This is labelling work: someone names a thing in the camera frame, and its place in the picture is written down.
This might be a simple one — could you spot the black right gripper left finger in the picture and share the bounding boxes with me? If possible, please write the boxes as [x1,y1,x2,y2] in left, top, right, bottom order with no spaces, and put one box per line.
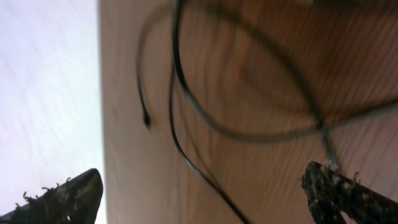
[1,168,103,224]

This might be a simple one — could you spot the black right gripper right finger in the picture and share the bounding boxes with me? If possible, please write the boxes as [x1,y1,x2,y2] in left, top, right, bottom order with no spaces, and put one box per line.
[300,162,397,223]

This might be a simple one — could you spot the black usb cable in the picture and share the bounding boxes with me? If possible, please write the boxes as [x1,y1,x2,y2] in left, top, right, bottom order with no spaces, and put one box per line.
[170,0,398,172]
[135,2,252,224]

